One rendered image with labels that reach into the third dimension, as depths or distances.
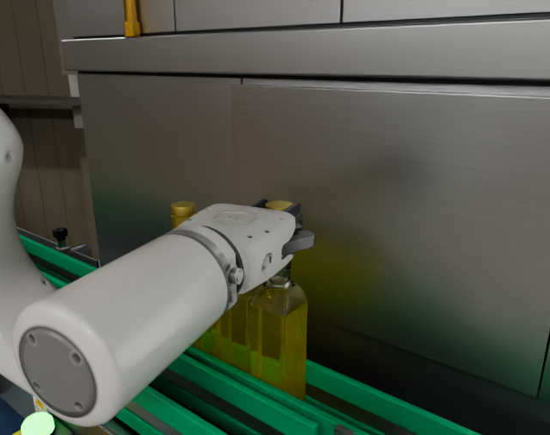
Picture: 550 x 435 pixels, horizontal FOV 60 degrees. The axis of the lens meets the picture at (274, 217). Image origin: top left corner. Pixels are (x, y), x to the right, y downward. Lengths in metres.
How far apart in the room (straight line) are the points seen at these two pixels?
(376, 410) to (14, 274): 0.44
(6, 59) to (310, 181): 3.65
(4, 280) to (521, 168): 0.49
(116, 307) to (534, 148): 0.44
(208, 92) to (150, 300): 0.56
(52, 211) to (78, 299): 3.92
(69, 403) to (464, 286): 0.46
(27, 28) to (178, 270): 3.75
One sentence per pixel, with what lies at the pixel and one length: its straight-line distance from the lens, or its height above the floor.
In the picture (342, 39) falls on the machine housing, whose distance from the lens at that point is 0.65.
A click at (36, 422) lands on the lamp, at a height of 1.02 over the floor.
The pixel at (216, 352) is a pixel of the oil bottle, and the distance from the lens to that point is 0.70.
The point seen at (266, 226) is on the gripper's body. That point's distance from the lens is 0.44.
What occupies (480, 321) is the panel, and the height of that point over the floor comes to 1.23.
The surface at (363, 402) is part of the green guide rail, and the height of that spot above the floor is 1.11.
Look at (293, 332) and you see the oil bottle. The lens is 0.60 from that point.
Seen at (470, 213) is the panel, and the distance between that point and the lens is 0.59.
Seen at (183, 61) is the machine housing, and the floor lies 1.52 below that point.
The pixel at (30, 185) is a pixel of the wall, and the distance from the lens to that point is 4.26.
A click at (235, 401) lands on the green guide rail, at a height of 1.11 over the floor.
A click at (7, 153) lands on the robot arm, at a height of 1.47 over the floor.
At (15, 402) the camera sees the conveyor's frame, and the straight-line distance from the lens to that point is 1.02.
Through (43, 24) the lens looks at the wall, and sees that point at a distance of 3.96.
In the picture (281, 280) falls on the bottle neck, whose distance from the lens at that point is 0.58.
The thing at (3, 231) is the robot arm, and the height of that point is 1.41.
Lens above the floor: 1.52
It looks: 18 degrees down
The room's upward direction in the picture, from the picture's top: straight up
